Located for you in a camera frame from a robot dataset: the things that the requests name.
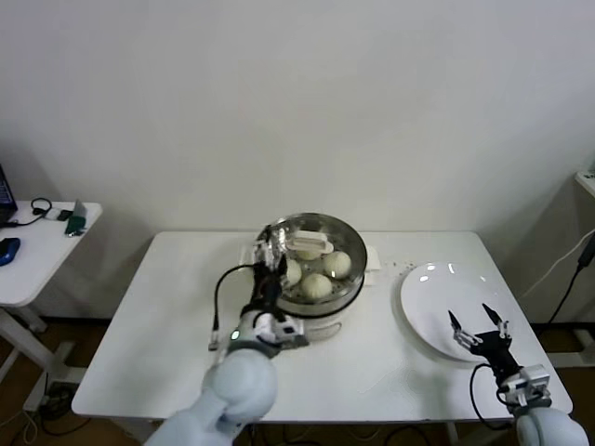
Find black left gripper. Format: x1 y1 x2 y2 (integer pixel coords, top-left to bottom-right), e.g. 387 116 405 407
240 231 292 322

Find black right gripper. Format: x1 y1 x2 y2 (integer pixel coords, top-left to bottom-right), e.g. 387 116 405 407
446 303 522 381

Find round glass pot lid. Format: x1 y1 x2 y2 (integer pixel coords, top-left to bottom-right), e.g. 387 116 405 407
253 212 368 306

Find perforated steel steamer basket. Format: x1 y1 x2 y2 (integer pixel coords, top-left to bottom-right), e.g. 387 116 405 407
252 212 368 317

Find white oval plate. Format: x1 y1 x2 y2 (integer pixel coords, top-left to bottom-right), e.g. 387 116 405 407
393 262 517 364

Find white electric cooking pot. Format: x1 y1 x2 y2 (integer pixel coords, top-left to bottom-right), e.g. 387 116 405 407
239 245 383 344

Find green and grey holder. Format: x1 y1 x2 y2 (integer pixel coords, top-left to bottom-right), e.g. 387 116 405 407
64 199 89 238

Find white side table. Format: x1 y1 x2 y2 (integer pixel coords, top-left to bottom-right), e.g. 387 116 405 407
0 200 104 413

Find black headphones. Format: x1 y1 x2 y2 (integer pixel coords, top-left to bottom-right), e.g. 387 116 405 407
4 197 55 229

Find blue computer mouse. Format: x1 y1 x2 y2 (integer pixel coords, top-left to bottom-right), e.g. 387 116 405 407
0 236 23 267

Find black laptop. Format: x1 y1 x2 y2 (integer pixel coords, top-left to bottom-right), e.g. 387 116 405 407
0 160 20 229

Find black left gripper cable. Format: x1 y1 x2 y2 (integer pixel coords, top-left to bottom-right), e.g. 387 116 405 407
207 263 259 352

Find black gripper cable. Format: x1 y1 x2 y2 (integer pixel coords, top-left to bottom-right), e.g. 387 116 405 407
207 263 259 352
469 362 512 431

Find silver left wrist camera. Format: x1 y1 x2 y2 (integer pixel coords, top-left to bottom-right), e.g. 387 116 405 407
271 315 311 349

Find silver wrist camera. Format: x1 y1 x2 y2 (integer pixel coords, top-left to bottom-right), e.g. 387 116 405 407
509 364 552 405
271 315 311 349

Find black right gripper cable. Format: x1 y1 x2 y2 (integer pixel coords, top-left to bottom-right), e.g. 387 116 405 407
469 362 512 431

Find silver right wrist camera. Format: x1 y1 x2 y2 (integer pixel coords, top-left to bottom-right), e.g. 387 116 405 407
509 364 552 405

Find white wall cable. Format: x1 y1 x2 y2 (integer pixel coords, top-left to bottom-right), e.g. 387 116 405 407
520 230 595 298

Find black adapter with cable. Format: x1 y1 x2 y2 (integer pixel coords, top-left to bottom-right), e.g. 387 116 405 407
548 239 595 326

